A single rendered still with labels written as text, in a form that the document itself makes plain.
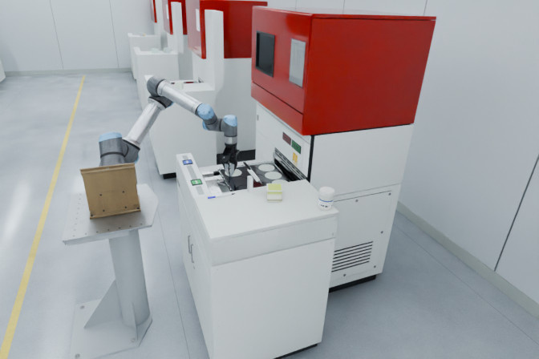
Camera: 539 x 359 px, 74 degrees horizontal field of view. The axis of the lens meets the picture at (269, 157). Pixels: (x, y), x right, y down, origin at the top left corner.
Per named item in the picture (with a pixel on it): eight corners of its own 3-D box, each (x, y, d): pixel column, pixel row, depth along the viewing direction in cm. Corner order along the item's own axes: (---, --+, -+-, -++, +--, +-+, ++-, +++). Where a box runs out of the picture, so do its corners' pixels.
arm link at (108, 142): (95, 155, 181) (92, 132, 186) (109, 164, 194) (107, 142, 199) (117, 149, 181) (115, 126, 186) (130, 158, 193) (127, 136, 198)
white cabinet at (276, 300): (261, 250, 289) (265, 159, 255) (320, 352, 208) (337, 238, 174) (181, 268, 266) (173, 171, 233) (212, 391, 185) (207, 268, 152)
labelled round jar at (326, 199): (327, 202, 176) (330, 185, 172) (334, 209, 170) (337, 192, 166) (314, 204, 174) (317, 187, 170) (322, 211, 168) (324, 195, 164)
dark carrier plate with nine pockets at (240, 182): (272, 163, 231) (272, 162, 231) (295, 187, 202) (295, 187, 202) (220, 170, 219) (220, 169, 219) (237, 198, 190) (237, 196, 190)
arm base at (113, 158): (94, 171, 174) (92, 152, 178) (101, 181, 188) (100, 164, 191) (126, 165, 178) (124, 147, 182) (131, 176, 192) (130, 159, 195)
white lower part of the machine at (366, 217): (324, 220, 331) (334, 138, 297) (381, 281, 262) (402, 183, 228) (253, 235, 306) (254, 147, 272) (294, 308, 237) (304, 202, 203)
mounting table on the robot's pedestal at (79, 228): (66, 263, 169) (61, 240, 164) (75, 213, 207) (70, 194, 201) (164, 244, 185) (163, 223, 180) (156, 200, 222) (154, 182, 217)
